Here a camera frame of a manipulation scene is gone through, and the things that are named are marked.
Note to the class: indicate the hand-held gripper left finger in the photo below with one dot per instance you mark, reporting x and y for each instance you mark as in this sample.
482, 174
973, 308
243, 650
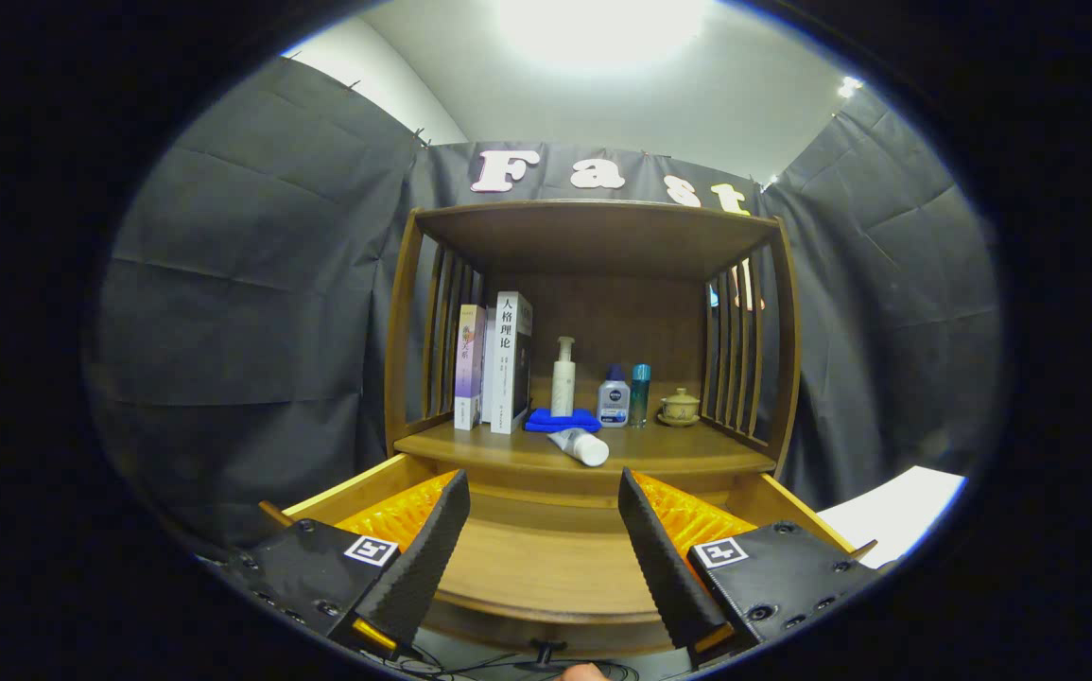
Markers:
423, 577

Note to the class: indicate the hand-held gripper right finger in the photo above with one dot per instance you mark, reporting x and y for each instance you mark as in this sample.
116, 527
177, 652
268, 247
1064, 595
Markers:
673, 577

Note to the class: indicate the brown wooden drawer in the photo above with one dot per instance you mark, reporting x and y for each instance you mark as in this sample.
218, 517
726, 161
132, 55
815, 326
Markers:
546, 558

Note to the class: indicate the white squeeze tube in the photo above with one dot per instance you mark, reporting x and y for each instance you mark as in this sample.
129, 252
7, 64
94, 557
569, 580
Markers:
585, 446

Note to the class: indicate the wooden countertop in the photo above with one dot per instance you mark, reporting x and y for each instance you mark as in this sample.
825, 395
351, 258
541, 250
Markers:
678, 449

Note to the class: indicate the brown wooden cabinet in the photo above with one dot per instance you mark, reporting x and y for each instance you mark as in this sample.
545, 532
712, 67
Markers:
621, 331

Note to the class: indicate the lidded ceramic teacup with saucer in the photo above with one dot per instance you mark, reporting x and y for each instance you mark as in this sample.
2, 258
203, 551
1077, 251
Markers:
680, 407

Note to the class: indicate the white bottle with blue cap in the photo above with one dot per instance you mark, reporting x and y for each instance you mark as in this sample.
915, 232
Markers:
613, 402

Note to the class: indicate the teal bottle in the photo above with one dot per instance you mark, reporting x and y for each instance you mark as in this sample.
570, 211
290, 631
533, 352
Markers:
639, 392

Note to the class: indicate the blue folded cloth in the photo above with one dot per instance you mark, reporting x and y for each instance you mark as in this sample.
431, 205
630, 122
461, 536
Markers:
546, 421

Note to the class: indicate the thin white book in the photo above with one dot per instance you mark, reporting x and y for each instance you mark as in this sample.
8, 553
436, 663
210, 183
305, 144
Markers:
489, 378

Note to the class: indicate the purple book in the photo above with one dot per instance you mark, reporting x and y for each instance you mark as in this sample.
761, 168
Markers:
470, 369

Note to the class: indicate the white pump bottle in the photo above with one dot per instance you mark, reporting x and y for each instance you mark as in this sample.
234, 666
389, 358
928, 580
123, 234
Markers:
563, 388

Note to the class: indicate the thick white and dark book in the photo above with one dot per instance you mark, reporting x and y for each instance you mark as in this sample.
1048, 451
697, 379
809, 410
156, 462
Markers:
506, 369

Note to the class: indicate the white and grey appliance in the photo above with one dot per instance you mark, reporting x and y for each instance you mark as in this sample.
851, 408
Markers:
895, 515

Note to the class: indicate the black backdrop cloth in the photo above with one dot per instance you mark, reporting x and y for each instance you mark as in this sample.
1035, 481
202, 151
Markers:
243, 312

